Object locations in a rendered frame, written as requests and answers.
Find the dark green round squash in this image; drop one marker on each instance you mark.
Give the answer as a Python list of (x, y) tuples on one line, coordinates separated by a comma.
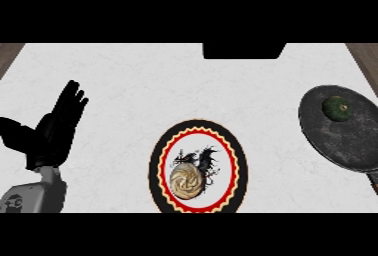
[(337, 108)]

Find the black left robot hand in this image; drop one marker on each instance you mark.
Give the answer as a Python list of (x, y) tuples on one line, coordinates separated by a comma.
[(54, 133)]

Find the black red patterned plate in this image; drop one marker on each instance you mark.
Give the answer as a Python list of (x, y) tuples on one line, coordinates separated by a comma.
[(163, 156)]

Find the dark grey frying pan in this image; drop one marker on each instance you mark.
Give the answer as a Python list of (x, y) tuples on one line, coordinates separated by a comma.
[(344, 140)]

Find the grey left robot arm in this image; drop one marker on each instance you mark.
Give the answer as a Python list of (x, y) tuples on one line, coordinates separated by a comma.
[(34, 195)]

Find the beige swirled squash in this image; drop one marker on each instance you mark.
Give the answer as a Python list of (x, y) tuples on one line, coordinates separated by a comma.
[(186, 181)]

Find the black appliance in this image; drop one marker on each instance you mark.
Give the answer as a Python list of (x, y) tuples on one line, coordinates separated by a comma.
[(244, 50)]

